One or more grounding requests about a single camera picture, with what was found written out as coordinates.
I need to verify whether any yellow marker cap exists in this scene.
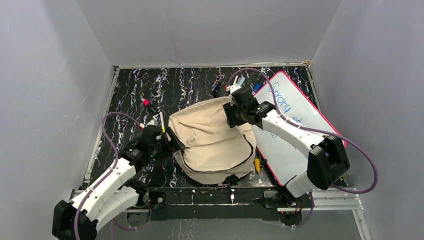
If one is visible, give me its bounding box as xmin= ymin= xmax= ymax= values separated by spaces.
xmin=254 ymin=158 xmax=261 ymax=173

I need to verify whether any white yellow highlighter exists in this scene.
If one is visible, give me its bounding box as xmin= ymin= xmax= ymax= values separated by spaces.
xmin=159 ymin=111 xmax=166 ymax=134

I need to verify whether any pink black highlighter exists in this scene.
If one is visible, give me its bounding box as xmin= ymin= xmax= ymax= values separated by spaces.
xmin=142 ymin=99 xmax=159 ymax=115

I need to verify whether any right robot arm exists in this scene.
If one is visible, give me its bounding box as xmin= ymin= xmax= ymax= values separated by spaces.
xmin=223 ymin=84 xmax=350 ymax=207

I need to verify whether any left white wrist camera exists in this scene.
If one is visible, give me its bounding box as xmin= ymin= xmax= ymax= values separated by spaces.
xmin=138 ymin=114 xmax=159 ymax=130

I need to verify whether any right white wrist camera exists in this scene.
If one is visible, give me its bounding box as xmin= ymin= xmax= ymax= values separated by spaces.
xmin=225 ymin=83 xmax=242 ymax=97

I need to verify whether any pink framed whiteboard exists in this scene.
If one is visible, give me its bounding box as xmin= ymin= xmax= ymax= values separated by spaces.
xmin=252 ymin=71 xmax=338 ymax=185

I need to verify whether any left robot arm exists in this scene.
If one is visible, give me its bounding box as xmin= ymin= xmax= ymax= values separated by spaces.
xmin=52 ymin=125 xmax=185 ymax=240

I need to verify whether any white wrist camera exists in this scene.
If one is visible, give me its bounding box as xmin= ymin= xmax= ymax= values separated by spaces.
xmin=225 ymin=83 xmax=242 ymax=97
xmin=138 ymin=114 xmax=159 ymax=130

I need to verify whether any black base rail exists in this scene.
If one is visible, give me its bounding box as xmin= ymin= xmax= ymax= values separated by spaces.
xmin=125 ymin=186 xmax=313 ymax=226

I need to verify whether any cream canvas student bag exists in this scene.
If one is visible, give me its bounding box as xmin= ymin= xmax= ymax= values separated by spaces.
xmin=168 ymin=96 xmax=257 ymax=185

